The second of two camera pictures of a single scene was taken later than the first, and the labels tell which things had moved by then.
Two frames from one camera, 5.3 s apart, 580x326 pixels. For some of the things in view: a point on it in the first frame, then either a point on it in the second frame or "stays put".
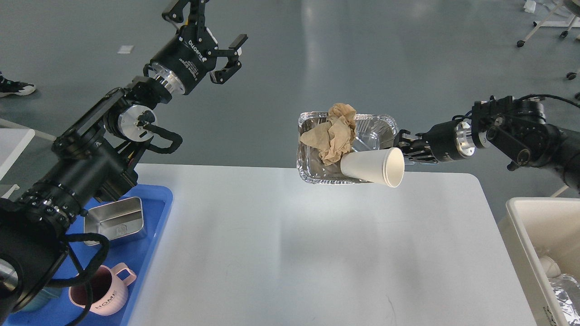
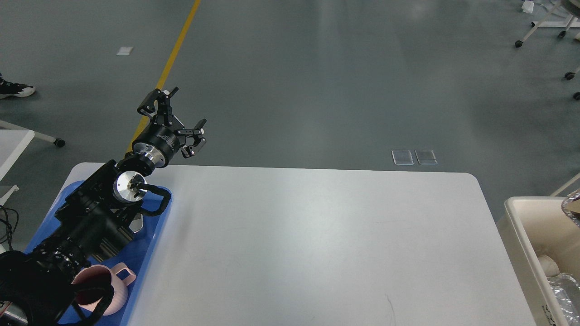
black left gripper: x=184 y=61 → x=157 y=143
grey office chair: x=8 y=124 stays put
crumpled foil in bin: x=566 y=290 stays put
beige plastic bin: x=533 y=227 stays put
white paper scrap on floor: x=125 y=49 stays put
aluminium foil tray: x=372 y=132 → x=570 y=206
